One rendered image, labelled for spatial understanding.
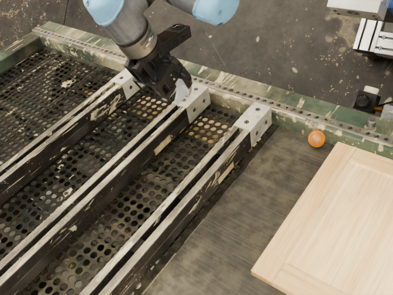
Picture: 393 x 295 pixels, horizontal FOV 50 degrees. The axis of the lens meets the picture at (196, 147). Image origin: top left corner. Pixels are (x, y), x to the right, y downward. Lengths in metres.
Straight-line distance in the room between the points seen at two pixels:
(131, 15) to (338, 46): 1.61
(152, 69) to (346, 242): 0.60
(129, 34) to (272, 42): 1.65
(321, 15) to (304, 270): 1.55
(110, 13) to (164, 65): 0.19
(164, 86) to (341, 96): 1.45
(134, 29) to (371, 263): 0.72
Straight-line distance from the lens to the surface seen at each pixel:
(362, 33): 2.02
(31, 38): 2.11
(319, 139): 1.27
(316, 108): 1.35
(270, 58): 2.37
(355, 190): 1.18
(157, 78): 0.88
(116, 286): 1.01
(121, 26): 0.78
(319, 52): 2.28
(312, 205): 1.13
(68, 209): 1.19
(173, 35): 0.90
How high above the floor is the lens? 2.15
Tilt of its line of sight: 57 degrees down
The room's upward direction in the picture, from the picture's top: 92 degrees counter-clockwise
